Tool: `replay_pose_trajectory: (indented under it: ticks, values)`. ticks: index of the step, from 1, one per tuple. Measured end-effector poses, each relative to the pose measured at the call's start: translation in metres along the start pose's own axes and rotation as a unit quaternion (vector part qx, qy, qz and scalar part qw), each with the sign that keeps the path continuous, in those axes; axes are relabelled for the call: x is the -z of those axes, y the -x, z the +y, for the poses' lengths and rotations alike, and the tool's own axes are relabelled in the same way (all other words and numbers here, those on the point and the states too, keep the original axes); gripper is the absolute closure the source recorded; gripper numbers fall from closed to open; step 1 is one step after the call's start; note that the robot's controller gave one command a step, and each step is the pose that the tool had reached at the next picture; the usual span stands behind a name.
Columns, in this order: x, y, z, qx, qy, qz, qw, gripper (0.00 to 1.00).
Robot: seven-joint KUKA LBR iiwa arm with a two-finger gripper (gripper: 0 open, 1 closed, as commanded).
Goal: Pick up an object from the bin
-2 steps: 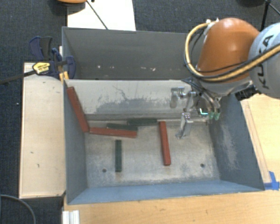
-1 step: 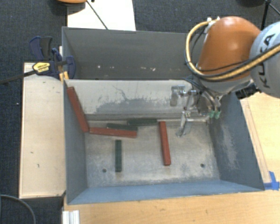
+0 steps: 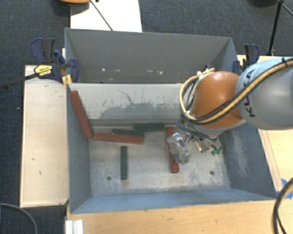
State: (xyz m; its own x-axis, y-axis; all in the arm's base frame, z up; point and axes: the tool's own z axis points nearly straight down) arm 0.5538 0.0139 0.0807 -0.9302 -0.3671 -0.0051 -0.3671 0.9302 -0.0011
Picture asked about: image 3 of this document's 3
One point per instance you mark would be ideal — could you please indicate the red-brown flat block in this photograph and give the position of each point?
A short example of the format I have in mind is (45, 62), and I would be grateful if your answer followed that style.
(174, 166)
(118, 138)
(81, 114)

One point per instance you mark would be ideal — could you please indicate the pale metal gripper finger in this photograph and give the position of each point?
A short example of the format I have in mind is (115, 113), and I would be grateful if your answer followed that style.
(184, 156)
(173, 147)

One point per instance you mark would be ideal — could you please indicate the grey metal bin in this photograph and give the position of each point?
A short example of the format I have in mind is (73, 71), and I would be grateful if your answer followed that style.
(146, 99)

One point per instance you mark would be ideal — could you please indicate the pale wood flat board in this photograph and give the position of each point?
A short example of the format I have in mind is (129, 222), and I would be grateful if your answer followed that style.
(45, 142)

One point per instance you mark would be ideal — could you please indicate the dark green flat block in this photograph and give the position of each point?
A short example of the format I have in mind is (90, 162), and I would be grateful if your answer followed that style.
(127, 132)
(123, 162)
(149, 127)

